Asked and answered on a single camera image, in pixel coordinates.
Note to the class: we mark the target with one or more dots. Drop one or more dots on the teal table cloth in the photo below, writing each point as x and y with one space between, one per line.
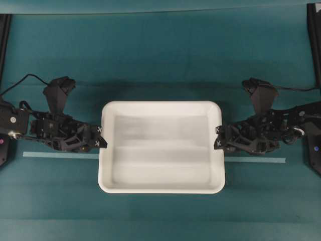
198 55

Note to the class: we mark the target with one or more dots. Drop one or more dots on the light blue tape strip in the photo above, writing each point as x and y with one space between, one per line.
67 156

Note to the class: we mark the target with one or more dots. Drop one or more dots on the black left frame rail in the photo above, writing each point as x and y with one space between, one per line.
4 36

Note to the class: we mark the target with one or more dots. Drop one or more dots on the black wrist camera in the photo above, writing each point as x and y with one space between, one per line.
57 92
261 93

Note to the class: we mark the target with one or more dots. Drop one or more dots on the white plastic tray case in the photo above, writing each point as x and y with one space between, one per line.
161 147

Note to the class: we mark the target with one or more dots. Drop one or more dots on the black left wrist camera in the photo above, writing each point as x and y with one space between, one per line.
57 92

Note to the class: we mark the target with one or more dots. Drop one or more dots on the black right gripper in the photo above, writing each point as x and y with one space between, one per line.
257 135

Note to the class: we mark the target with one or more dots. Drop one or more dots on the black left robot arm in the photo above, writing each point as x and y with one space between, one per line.
16 124

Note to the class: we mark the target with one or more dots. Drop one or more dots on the black right frame rail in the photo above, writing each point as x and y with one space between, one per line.
313 26

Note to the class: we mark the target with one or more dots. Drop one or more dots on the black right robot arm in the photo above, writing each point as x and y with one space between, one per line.
304 122

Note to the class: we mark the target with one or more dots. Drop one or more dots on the black frame rail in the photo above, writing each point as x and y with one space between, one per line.
4 36
313 26

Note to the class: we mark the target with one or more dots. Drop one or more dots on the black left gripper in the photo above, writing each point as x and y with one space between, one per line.
63 133

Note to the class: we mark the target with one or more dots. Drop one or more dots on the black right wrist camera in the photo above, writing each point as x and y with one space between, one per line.
261 93

